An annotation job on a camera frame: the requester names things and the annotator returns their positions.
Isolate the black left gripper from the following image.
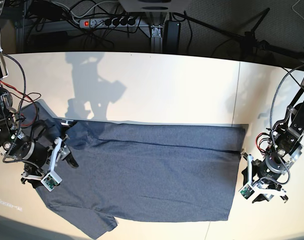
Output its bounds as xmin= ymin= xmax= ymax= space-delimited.
xmin=241 ymin=159 xmax=289 ymax=204

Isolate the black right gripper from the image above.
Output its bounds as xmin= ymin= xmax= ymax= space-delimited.
xmin=20 ymin=139 xmax=79 ymax=189

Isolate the blue grey T-shirt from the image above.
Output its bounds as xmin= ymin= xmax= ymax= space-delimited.
xmin=18 ymin=99 xmax=250 ymax=240

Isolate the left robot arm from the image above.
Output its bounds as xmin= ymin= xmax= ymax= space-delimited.
xmin=239 ymin=78 xmax=304 ymax=203

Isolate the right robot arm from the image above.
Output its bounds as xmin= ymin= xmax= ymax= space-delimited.
xmin=0 ymin=0 xmax=79 ymax=192

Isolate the black tripod stand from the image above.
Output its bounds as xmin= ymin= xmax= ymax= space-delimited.
xmin=184 ymin=7 xmax=304 ymax=63

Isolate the white power strip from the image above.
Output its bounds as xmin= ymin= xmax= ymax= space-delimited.
xmin=78 ymin=15 xmax=140 ymax=29

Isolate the black power adapter brick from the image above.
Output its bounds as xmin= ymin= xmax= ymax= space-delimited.
xmin=163 ymin=20 xmax=181 ymax=55

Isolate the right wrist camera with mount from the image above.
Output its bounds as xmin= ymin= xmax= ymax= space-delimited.
xmin=21 ymin=137 xmax=70 ymax=192

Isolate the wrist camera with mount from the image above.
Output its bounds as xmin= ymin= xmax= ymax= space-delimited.
xmin=21 ymin=137 xmax=70 ymax=192
xmin=239 ymin=153 xmax=286 ymax=201

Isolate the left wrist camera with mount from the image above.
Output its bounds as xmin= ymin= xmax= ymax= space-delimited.
xmin=239 ymin=153 xmax=286 ymax=201

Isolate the aluminium frame post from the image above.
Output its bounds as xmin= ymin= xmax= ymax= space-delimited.
xmin=149 ymin=12 xmax=164 ymax=54

